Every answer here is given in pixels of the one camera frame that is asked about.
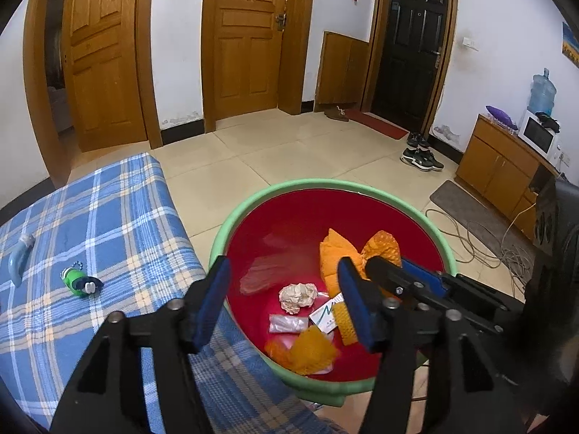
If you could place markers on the red basin with green rim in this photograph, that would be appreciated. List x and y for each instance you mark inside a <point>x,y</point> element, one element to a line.
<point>273,239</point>

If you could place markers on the wooden sideboard cabinet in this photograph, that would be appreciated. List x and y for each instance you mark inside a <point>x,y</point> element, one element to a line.
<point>505,172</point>

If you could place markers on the light blue tube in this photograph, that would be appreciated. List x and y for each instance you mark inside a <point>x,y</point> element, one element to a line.
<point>18,258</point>

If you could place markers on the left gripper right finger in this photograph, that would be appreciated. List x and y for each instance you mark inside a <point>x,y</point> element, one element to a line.
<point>364,303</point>

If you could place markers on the low wooden wall cabinet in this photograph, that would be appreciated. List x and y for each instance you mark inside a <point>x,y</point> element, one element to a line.
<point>342,71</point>

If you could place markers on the middle wooden door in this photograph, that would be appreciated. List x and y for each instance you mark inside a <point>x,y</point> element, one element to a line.
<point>247,52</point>

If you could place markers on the orange mesh wrapper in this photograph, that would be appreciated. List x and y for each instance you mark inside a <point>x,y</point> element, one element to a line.
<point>334,247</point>

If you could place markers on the orange snack packet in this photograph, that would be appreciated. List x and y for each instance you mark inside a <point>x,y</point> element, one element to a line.
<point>313,351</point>

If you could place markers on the black sneakers pair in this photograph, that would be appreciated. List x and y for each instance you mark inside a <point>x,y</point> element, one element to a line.
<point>418,154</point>

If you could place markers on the black entrance door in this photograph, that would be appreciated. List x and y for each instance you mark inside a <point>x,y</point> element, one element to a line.
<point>412,49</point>

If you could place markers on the crumpled pink paper ball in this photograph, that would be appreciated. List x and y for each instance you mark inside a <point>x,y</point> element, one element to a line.
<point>294,297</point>

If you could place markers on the blue water jug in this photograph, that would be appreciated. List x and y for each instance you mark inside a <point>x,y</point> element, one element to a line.
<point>542,94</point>

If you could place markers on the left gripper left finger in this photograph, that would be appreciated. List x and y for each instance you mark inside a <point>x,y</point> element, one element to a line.
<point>204,302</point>

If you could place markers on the grey floor mat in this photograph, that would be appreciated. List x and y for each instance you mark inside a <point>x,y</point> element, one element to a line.
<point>507,244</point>

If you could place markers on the red doormat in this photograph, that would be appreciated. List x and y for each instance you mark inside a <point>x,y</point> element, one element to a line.
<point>381,126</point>

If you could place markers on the green white small toy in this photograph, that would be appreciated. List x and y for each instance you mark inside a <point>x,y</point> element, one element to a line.
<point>78,282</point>

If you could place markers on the white green card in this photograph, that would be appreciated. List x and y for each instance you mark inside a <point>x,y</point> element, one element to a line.
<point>323,317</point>

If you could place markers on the wooden door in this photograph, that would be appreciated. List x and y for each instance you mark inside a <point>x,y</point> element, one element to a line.
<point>101,74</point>
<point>247,52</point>

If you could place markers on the white microwave oven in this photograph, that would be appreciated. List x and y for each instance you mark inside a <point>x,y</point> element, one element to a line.
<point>542,139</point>

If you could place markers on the blue plaid tablecloth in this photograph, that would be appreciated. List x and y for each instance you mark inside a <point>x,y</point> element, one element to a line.
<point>113,241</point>

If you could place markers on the left wooden door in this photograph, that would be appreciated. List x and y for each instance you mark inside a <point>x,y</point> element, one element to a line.
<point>101,74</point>

